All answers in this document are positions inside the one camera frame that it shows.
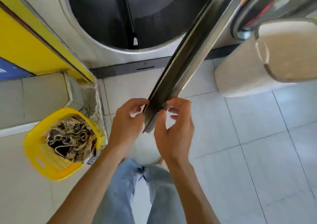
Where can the person's right hand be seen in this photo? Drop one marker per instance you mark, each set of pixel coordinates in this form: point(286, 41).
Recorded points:
point(177, 139)

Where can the person's left hand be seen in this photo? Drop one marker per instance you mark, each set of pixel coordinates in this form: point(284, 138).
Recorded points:
point(123, 128)

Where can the person's right thumb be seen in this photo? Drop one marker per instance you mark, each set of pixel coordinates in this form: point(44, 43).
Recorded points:
point(161, 121)

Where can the person's right middle finger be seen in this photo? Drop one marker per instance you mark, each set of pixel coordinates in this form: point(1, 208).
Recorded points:
point(173, 110)

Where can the person's left thumb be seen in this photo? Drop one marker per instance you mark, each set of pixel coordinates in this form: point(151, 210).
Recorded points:
point(138, 119)

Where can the steel washing machine door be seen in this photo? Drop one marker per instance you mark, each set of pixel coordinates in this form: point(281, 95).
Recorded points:
point(193, 48)

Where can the person's left forearm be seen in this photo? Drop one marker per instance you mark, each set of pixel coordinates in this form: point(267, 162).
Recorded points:
point(91, 189)

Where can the person's right forearm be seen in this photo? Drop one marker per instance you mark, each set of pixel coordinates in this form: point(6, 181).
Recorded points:
point(190, 194)

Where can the black machine base plinth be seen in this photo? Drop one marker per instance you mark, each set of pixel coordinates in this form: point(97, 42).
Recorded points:
point(123, 69)

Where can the black and cream patterned cloth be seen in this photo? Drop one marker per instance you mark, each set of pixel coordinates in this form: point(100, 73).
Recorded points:
point(71, 139)

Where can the light blue jeans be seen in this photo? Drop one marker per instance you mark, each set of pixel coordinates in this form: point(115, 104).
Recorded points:
point(118, 199)

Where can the white plastic laundry bin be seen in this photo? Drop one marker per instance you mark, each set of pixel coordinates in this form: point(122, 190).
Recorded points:
point(247, 70)

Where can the yellow plastic laundry basket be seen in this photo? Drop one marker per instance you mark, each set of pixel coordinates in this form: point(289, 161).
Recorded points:
point(37, 154)

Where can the steel front-load washing machine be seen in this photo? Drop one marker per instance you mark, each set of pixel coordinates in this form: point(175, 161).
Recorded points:
point(99, 15)

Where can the colourful clothes in drum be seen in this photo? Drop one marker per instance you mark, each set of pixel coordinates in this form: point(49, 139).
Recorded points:
point(262, 12)

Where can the blue sign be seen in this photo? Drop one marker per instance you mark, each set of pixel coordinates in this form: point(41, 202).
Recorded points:
point(11, 70)

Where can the yellow wall panel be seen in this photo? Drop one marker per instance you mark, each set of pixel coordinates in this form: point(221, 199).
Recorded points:
point(27, 48)

